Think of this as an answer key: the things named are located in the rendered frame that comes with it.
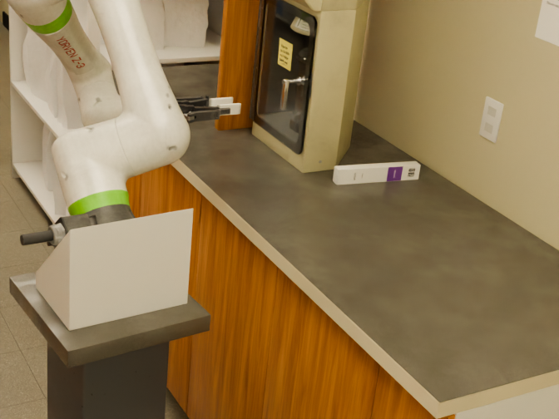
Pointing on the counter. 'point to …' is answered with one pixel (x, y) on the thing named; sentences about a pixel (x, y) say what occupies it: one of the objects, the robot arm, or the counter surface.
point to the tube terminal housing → (328, 86)
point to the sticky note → (284, 54)
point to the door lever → (287, 91)
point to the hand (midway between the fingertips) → (225, 105)
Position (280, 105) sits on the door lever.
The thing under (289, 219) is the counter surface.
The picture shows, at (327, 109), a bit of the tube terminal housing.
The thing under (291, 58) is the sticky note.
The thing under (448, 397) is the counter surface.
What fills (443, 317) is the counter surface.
